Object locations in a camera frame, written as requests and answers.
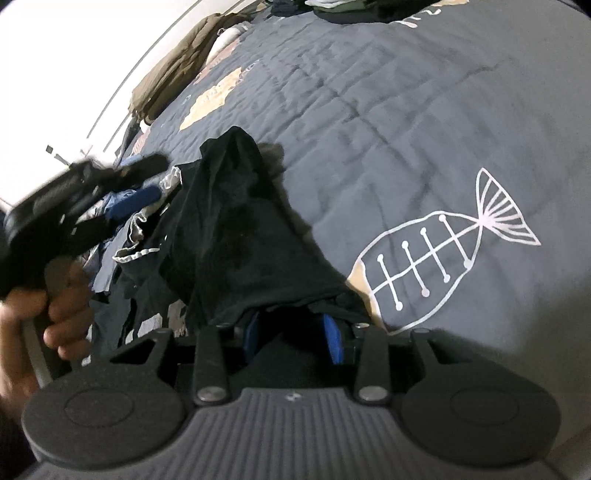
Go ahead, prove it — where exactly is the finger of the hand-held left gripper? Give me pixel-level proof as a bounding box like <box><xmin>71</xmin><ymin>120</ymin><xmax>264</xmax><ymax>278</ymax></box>
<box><xmin>99</xmin><ymin>154</ymin><xmax>169</xmax><ymax>188</ymax></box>
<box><xmin>74</xmin><ymin>185</ymin><xmax>162</xmax><ymax>250</ymax></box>

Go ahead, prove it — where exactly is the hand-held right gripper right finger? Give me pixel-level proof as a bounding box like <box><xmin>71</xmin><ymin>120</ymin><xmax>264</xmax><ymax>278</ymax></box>
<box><xmin>321</xmin><ymin>314</ymin><xmax>467</xmax><ymax>408</ymax></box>

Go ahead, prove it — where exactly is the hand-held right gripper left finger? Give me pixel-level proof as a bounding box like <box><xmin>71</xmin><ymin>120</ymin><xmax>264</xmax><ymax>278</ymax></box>
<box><xmin>108</xmin><ymin>313</ymin><xmax>266</xmax><ymax>408</ymax></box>

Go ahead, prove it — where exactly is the black printed T-shirt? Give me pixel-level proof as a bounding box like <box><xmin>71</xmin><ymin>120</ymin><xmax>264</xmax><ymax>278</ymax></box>
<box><xmin>159</xmin><ymin>126</ymin><xmax>375</xmax><ymax>333</ymax></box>

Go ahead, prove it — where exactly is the pile of black clothes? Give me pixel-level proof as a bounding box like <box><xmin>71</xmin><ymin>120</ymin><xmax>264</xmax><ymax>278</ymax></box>
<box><xmin>90</xmin><ymin>164</ymin><xmax>199</xmax><ymax>358</ymax></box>

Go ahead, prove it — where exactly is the person's left hand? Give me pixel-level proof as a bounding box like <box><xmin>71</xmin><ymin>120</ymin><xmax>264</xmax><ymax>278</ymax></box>
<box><xmin>0</xmin><ymin>258</ymin><xmax>95</xmax><ymax>407</ymax></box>

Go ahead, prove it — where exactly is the brown folded blanket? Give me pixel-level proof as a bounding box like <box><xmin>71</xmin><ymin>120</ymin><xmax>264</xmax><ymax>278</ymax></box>
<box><xmin>130</xmin><ymin>13</ymin><xmax>252</xmax><ymax>123</ymax></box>

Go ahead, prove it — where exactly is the grey printed quilt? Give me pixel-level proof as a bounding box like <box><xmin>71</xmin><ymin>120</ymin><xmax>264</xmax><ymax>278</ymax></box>
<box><xmin>90</xmin><ymin>0</ymin><xmax>591</xmax><ymax>352</ymax></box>

